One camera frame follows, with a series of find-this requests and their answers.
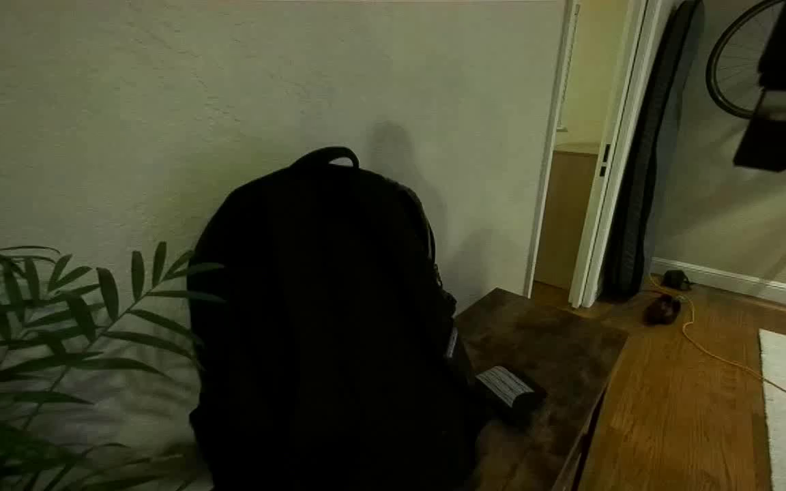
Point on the black backpack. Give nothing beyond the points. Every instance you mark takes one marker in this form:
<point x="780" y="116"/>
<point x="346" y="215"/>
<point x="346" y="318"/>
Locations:
<point x="319" y="318"/>

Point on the green palm houseplant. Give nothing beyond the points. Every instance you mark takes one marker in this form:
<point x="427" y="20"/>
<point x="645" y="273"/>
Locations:
<point x="80" y="318"/>

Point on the white baseboard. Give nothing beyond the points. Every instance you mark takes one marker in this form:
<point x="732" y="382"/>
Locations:
<point x="749" y="282"/>

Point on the white door frame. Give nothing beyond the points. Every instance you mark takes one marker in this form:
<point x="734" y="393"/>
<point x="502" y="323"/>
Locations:
<point x="625" y="109"/>

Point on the small black floor object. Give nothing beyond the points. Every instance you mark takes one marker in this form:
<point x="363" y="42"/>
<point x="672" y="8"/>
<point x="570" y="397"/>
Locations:
<point x="674" y="280"/>

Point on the brown wooden door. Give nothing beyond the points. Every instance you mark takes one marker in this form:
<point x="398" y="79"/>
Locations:
<point x="569" y="221"/>

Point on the dark round floor object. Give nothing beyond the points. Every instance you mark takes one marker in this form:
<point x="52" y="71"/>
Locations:
<point x="661" y="310"/>

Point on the dark hanging garment bag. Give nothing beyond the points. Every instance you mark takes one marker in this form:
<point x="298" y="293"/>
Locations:
<point x="648" y="181"/>

